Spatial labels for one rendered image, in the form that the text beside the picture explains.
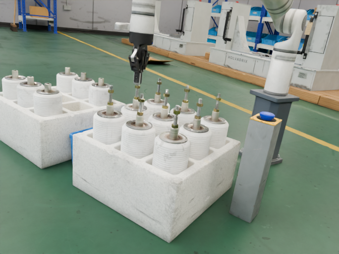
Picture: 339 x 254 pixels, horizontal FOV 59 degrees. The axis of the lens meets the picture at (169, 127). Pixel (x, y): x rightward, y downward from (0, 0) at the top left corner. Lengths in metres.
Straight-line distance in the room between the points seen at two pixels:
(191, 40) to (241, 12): 0.84
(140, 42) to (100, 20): 6.60
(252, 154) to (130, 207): 0.37
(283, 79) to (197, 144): 0.56
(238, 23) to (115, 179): 3.15
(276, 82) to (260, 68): 2.02
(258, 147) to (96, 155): 0.46
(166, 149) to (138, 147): 0.10
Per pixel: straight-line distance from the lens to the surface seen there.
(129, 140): 0.82
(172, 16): 8.39
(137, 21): 0.93
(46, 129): 1.09
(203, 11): 4.40
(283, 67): 1.27
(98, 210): 0.92
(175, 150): 0.75
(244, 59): 3.43
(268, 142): 0.84
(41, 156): 1.12
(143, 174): 0.78
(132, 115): 0.96
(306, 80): 2.97
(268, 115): 0.85
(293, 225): 1.02
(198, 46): 4.40
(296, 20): 1.26
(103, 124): 0.89
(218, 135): 0.95
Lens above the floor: 0.54
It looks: 20 degrees down
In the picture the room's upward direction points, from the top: 7 degrees clockwise
